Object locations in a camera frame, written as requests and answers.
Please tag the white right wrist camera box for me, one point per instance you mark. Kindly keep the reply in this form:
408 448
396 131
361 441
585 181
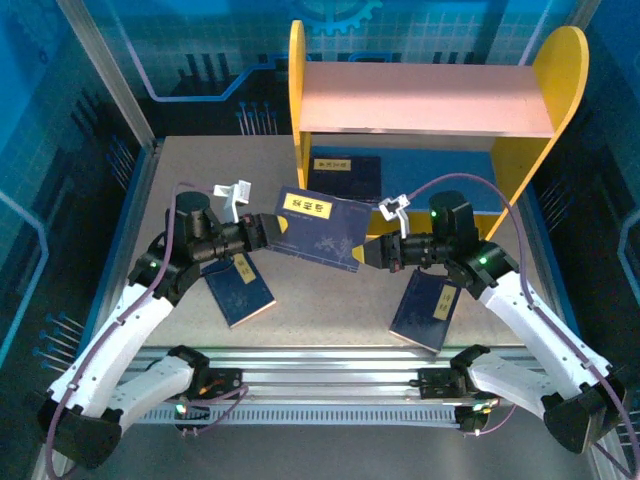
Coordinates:
395 205

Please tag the aluminium extrusion beam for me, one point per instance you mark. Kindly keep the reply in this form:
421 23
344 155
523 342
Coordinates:
325 370

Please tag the black connector module with light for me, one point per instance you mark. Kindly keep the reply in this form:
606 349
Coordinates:
470 421
192 417

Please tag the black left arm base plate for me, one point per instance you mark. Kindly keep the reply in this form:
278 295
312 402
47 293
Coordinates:
225 382

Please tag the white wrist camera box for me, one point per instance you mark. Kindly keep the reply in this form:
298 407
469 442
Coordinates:
232 200
395 205

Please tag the grey metal tray panel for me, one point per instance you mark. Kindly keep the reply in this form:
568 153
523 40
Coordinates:
325 455

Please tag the yellow bookshelf with pink board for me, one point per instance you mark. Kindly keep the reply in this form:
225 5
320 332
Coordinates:
425 100

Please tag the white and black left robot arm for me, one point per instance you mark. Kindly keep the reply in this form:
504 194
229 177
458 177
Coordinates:
120 360

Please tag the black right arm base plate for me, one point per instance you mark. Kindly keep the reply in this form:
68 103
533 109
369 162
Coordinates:
435 385

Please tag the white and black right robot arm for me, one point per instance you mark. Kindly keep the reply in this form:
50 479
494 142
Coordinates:
530 335

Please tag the aluminium table edge rail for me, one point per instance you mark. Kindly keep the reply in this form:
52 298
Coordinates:
141 192
540 240

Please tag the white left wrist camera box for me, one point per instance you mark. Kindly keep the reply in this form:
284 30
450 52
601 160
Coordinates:
232 200

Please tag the aluminium frame post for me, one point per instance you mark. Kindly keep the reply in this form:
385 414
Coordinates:
569 10
110 75

